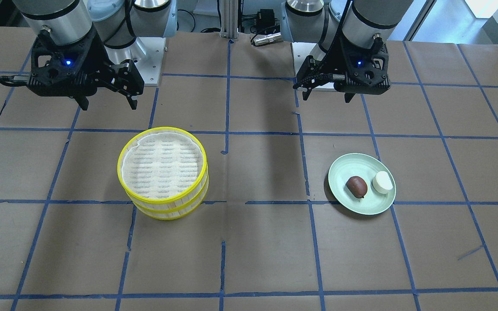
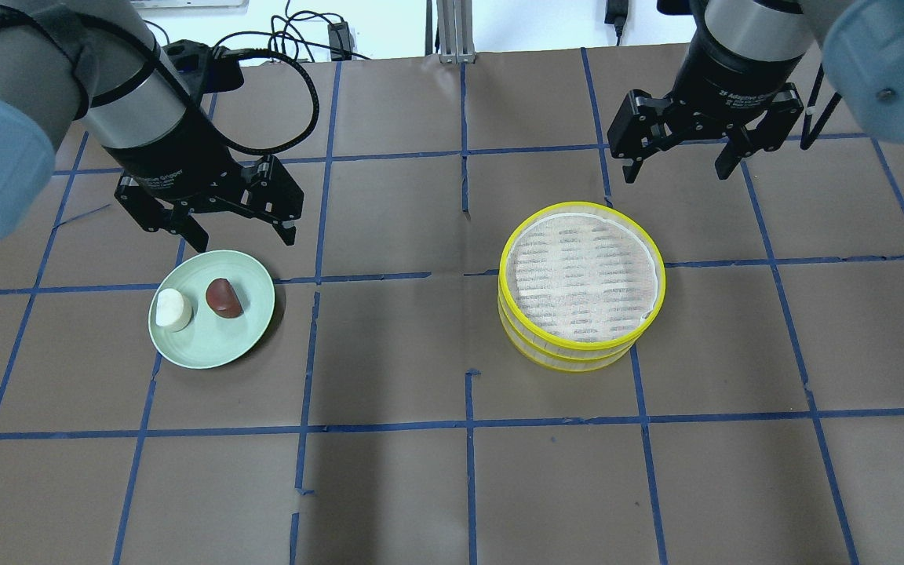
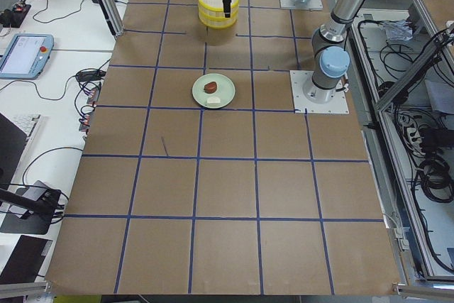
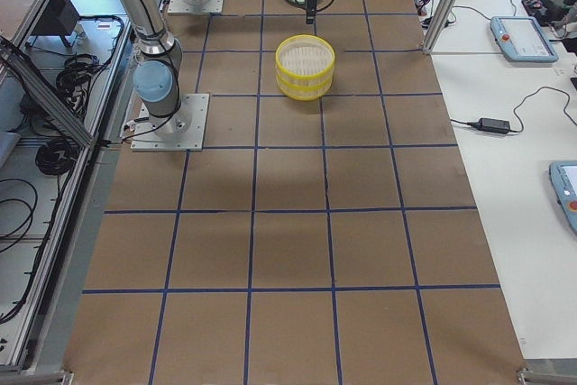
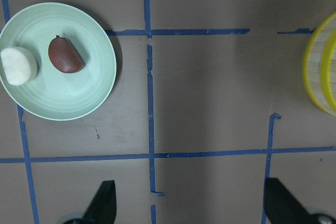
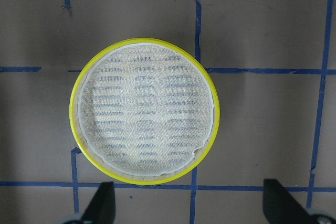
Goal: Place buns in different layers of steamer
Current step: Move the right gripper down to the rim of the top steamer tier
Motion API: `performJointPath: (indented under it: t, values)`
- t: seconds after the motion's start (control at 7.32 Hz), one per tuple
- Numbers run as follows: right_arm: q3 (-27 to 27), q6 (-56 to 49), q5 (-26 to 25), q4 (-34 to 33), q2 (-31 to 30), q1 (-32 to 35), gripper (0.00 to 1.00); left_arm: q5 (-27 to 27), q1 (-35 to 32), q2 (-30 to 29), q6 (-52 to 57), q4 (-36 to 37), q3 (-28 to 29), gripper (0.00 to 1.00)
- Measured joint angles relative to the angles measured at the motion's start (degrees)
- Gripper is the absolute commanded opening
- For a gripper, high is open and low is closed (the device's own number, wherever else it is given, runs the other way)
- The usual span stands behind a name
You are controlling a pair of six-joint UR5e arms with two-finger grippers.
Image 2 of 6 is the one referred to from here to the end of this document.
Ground light green plate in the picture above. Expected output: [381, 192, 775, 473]
[148, 250, 276, 370]

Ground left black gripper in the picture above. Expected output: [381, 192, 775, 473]
[115, 117, 304, 253]

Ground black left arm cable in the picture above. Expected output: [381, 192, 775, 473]
[213, 30, 321, 158]

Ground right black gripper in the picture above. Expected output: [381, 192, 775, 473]
[607, 23, 804, 184]

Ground yellow steamer layer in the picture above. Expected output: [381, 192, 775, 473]
[498, 301, 643, 373]
[498, 201, 667, 350]

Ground white steamed bun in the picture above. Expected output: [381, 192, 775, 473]
[154, 287, 193, 333]

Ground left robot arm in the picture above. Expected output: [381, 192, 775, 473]
[0, 1, 320, 253]

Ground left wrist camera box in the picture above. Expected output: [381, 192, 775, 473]
[162, 40, 244, 104]

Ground dark red bun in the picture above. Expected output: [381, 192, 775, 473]
[205, 278, 244, 319]

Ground aluminium frame post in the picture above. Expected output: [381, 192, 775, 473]
[434, 0, 477, 64]

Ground black power adapter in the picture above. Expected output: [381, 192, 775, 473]
[327, 21, 355, 61]

